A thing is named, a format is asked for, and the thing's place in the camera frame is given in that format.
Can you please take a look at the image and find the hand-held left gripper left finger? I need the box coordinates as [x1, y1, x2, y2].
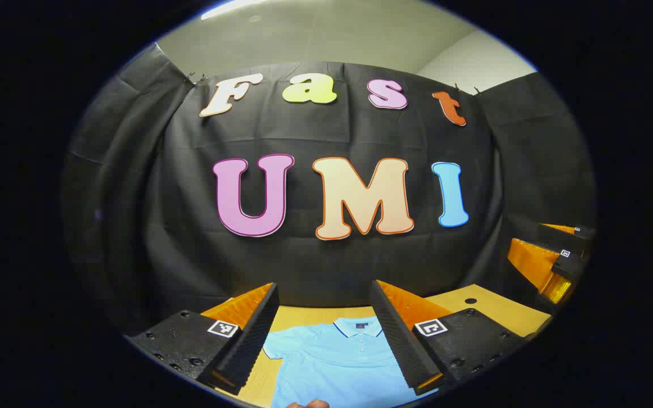
[125, 282, 281, 396]

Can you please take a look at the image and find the black backdrop cloth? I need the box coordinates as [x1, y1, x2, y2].
[60, 42, 598, 341]

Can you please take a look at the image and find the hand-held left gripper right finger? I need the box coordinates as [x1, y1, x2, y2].
[369, 279, 529, 397]

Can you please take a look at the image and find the light blue polo T-shirt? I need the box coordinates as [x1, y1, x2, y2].
[261, 316, 439, 408]

